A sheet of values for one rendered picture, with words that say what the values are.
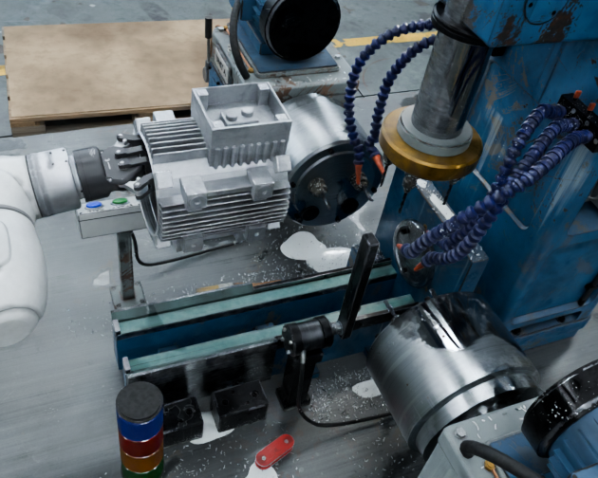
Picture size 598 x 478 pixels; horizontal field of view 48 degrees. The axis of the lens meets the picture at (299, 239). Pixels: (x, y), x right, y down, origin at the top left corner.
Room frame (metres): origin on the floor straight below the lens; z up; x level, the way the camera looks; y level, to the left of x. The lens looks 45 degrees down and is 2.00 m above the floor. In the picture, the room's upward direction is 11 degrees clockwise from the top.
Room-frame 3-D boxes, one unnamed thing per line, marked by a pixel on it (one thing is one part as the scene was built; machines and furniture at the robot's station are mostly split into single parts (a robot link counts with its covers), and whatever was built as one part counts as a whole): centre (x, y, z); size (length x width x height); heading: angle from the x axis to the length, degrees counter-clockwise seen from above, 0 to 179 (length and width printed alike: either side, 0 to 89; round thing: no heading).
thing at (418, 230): (1.02, -0.24, 1.02); 0.15 x 0.02 x 0.15; 30
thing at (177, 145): (0.80, 0.16, 1.31); 0.20 x 0.19 x 0.19; 120
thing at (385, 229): (1.06, -0.29, 0.97); 0.30 x 0.11 x 0.34; 30
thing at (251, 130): (0.82, 0.12, 1.41); 0.12 x 0.11 x 0.07; 120
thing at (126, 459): (0.45, 0.16, 1.10); 0.06 x 0.06 x 0.04
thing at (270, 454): (0.63, -0.03, 0.81); 0.09 x 0.03 x 0.02; 140
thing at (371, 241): (0.80, -0.11, 1.12); 0.04 x 0.03 x 0.26; 120
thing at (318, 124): (1.29, 0.02, 1.04); 0.37 x 0.25 x 0.25; 30
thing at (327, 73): (1.50, 0.14, 0.99); 0.35 x 0.31 x 0.37; 30
